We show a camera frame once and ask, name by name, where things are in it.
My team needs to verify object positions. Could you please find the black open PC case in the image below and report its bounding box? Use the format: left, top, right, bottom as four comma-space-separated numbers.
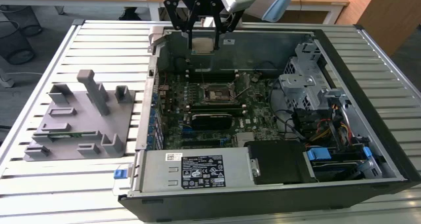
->
117, 25, 421, 224

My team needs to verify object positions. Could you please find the green RAM stick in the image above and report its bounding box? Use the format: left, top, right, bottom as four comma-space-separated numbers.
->
47, 132, 83, 139

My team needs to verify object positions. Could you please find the black expansion slot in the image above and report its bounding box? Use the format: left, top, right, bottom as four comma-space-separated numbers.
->
181, 139, 226, 148

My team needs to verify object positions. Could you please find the green motherboard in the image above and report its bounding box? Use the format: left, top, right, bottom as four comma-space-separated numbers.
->
154, 70, 283, 150

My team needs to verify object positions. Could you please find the white desk foot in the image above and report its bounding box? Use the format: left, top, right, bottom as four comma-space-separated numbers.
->
0, 67, 15, 88

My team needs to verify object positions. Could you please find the silver square CPU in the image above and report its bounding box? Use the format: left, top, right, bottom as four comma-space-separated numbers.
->
191, 37, 214, 54

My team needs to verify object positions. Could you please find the wooden cabinet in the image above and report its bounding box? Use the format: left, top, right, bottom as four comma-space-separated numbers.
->
334, 0, 421, 57

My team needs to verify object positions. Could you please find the grey plastic parts rack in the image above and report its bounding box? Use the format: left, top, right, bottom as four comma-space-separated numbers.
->
23, 70, 137, 162

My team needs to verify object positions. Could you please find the CPU socket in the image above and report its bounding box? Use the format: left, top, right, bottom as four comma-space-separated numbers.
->
202, 82, 238, 105

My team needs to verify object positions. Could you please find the black graphics card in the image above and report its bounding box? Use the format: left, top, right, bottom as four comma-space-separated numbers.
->
189, 113, 232, 131

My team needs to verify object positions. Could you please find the small silver heatsink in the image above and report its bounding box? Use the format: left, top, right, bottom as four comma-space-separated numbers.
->
235, 132, 255, 146

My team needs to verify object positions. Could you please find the grey metal case handle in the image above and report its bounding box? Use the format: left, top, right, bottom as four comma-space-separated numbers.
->
147, 26, 165, 54

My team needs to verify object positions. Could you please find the silver metal drive cage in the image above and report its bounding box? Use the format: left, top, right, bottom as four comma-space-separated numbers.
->
276, 41, 355, 112

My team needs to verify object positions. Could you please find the hard disk in blue carrier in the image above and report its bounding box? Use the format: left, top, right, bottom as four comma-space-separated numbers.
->
303, 146, 367, 183

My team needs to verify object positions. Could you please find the yellow and red wire bundle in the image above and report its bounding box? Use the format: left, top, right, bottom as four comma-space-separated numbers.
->
303, 119, 351, 146

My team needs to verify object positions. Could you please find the silver power supply with label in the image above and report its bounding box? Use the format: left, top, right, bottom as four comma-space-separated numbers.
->
129, 147, 260, 192

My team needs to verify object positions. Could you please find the metal socket cover frame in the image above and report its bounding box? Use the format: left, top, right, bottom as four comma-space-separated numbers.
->
231, 72, 256, 98

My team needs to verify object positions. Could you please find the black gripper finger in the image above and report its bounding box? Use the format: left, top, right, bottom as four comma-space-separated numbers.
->
209, 1, 244, 51
162, 0, 198, 50

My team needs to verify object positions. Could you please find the black mesh waste bin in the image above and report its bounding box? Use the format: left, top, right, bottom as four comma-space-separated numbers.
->
0, 20, 35, 66
0, 4, 43, 37

